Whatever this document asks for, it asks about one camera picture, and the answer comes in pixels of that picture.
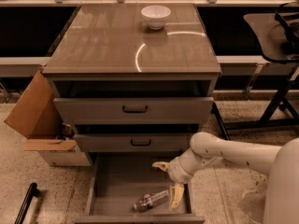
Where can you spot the top grey drawer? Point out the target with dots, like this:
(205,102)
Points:
(186,110)

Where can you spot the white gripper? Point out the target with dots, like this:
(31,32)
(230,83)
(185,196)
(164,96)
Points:
(176,171)

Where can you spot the grey drawer cabinet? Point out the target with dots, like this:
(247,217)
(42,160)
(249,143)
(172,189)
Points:
(109,52)

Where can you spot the middle grey drawer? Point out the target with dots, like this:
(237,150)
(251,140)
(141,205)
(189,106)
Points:
(133,142)

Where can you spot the grey drawer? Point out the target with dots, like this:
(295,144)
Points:
(121,179)
(133,142)
(186,110)

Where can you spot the black bar on floor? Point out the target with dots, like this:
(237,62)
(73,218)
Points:
(30,194)

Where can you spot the white ceramic bowl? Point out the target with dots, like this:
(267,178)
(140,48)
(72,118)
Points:
(155,16)

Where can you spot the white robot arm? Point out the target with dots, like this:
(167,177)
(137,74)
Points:
(280,164)

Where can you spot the clear plastic water bottle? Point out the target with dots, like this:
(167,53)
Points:
(151,200)

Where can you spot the black chair with frame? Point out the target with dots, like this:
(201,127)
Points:
(278,38)

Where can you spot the bottom grey drawer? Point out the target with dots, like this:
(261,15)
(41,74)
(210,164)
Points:
(121,179)

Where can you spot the brown cardboard box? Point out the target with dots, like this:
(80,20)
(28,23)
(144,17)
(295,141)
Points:
(36,117)

